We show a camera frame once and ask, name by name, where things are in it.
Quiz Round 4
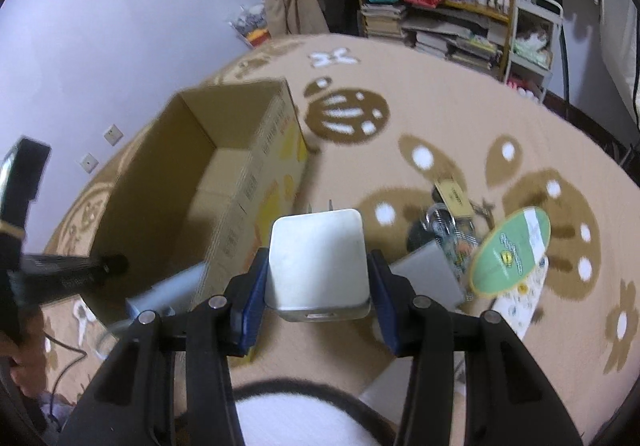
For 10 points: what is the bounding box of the white power adapter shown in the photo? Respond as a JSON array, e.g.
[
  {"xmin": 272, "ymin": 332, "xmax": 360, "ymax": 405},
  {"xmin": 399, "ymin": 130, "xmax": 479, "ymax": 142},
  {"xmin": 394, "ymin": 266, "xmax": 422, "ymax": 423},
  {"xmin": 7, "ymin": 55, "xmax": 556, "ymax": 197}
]
[{"xmin": 265, "ymin": 209, "xmax": 371, "ymax": 322}]

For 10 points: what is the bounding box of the brown cardboard box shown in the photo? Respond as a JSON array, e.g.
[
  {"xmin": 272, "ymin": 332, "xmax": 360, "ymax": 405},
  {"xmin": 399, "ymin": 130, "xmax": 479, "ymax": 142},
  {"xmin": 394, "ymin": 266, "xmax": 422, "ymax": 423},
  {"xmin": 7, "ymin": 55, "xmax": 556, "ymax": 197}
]
[{"xmin": 85, "ymin": 79, "xmax": 307, "ymax": 326}]

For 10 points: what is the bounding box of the person's left hand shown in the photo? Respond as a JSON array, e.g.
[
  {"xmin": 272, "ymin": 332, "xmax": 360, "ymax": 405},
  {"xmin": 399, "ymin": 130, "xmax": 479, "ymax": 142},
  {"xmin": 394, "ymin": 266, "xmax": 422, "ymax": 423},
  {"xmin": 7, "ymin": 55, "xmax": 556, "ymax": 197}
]
[{"xmin": 1, "ymin": 308, "xmax": 47, "ymax": 398}]

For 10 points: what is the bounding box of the green oval fan card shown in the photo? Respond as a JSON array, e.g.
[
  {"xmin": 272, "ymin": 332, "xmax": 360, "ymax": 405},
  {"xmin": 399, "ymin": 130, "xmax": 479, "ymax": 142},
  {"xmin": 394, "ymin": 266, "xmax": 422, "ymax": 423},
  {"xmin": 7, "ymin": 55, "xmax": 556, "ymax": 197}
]
[{"xmin": 466, "ymin": 206, "xmax": 551, "ymax": 298}]

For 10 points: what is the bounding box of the wall socket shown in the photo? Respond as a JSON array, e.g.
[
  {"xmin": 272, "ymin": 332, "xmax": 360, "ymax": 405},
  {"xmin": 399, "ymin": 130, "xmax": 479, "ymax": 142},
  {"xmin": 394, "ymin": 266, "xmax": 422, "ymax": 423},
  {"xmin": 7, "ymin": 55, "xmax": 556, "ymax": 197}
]
[
  {"xmin": 79, "ymin": 152, "xmax": 99, "ymax": 174},
  {"xmin": 103, "ymin": 124, "xmax": 124, "ymax": 146}
]

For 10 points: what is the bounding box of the keychain with keys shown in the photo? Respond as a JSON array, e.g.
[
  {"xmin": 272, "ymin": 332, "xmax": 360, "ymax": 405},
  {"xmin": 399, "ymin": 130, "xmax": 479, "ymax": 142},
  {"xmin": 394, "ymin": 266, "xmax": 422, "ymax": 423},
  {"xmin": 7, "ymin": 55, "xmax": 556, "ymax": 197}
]
[{"xmin": 407, "ymin": 178, "xmax": 495, "ymax": 277}]

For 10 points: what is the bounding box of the lower wall socket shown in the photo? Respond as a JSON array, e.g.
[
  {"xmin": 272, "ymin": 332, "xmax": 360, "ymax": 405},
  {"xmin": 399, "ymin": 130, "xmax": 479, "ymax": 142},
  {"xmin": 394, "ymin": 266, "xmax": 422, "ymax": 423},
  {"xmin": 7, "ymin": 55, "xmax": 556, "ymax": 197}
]
[{"xmin": 79, "ymin": 152, "xmax": 99, "ymax": 174}]

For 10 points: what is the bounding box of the grey flat box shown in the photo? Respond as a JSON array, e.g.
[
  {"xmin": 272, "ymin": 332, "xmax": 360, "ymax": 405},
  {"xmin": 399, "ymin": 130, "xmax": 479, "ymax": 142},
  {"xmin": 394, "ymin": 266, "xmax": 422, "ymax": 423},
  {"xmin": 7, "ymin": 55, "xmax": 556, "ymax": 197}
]
[{"xmin": 390, "ymin": 241, "xmax": 465, "ymax": 310}]

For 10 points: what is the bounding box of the upper wall socket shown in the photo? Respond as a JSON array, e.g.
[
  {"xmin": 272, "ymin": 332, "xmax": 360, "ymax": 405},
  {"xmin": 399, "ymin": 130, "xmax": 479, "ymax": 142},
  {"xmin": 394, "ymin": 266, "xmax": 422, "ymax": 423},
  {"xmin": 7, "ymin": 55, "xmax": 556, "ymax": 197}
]
[{"xmin": 103, "ymin": 124, "xmax": 124, "ymax": 146}]

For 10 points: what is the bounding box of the white metal rack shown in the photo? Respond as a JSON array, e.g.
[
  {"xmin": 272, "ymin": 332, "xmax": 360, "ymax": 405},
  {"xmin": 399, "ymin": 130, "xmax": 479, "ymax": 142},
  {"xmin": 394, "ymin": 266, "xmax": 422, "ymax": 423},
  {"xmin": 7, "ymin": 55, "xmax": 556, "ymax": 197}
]
[{"xmin": 503, "ymin": 0, "xmax": 564, "ymax": 104}]

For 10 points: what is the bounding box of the beige floral carpet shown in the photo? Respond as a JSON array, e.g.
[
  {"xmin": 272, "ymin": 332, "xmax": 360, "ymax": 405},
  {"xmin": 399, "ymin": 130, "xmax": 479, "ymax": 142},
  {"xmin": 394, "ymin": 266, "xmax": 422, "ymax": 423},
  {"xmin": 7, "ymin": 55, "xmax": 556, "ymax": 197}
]
[{"xmin": 48, "ymin": 34, "xmax": 639, "ymax": 445}]

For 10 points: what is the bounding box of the wooden bookshelf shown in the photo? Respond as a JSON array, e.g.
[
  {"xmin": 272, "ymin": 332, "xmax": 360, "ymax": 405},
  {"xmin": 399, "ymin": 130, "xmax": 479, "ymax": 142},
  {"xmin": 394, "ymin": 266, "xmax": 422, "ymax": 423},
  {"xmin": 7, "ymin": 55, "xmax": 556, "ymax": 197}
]
[{"xmin": 358, "ymin": 0, "xmax": 513, "ymax": 80}]

